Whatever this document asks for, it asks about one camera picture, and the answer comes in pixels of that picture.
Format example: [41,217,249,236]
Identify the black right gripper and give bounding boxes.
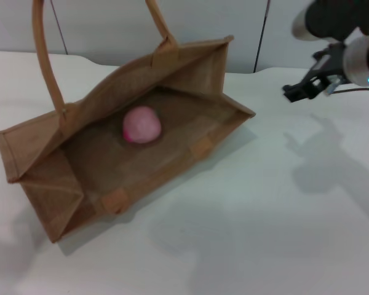
[282,42,347,103]

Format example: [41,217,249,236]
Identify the brown woven jute handbag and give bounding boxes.
[0,0,256,244]

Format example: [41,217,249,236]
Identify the pink peach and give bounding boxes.
[122,106,162,144]

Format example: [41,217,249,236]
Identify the right arm cable with plug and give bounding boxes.
[325,78,369,96]

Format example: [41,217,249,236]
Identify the right wrist camera housing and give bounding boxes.
[291,0,369,42]

